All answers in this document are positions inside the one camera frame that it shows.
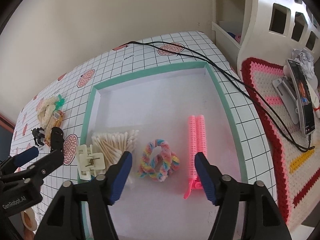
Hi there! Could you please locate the cream claw hair clip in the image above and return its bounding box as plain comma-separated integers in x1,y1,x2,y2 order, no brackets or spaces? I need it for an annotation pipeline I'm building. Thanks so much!
76,145,106,180

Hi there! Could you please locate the black toy dinosaur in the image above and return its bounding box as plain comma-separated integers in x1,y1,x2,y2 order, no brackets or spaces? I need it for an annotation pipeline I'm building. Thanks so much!
31,127,45,146

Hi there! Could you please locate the black toy car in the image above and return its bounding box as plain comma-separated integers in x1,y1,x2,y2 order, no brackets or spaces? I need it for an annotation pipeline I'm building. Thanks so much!
50,127,64,152

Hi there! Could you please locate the rainbow fuzzy hair scrunchie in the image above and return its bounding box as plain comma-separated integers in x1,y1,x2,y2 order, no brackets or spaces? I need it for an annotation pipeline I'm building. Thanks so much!
137,139,180,182

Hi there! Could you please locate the biscuit packet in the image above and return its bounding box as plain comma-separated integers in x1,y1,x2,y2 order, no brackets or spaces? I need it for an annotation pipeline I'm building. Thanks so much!
45,110,64,146

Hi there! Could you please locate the person's left hand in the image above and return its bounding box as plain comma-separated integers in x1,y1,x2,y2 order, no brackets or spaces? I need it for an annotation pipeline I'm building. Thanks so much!
20,207,37,240

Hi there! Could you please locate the bag of cotton swabs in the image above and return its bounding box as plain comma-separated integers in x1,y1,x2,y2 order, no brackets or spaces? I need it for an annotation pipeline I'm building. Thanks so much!
92,129,139,171

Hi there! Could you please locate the green rimmed white tray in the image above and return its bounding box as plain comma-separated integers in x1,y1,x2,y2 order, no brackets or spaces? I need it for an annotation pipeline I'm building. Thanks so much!
76,61,250,240

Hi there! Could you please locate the pink hair roller clip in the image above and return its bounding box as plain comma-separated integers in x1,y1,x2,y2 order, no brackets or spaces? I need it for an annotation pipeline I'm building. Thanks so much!
183,115,207,199

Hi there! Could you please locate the pomegranate grid tablecloth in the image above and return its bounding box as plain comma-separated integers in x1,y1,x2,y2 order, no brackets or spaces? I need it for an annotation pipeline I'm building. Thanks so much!
10,30,279,240

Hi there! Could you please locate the green plastic hair clip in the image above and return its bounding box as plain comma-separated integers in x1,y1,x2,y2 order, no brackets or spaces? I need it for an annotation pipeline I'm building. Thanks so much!
55,94,65,111

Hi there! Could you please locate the crocheted red pink mat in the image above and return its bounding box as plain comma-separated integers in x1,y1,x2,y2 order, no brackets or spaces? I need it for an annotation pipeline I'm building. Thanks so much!
241,57,319,231

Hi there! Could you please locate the white phone stand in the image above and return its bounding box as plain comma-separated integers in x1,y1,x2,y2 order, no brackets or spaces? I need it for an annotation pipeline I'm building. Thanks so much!
272,77,299,125

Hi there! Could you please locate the smartphone on stand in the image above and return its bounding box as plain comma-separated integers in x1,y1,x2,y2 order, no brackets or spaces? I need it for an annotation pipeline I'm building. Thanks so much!
287,59,315,137

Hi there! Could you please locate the crumpled white paper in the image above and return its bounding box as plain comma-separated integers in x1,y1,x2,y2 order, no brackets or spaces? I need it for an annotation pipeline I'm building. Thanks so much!
292,49,315,80

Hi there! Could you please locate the white headboard shelf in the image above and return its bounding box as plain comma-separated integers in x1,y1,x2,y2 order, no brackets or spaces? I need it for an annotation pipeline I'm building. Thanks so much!
212,0,319,68

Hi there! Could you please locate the black cable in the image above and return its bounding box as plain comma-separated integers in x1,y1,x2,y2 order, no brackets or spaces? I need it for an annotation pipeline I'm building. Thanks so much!
126,41,316,153

